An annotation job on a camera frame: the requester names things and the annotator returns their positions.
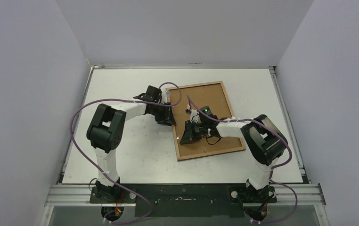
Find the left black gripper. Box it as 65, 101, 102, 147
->
150, 102, 176, 126

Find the blue wooden picture frame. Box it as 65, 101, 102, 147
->
165, 81, 247, 162

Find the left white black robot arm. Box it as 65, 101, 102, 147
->
86, 86, 176, 203

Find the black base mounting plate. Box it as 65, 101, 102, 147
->
89, 183, 277, 220

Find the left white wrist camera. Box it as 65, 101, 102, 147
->
160, 90, 171, 105

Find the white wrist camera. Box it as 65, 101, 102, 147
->
186, 104, 199, 123
160, 90, 171, 105

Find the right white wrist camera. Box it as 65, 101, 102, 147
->
186, 104, 199, 123

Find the aluminium front rail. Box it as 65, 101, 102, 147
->
45, 184, 326, 207

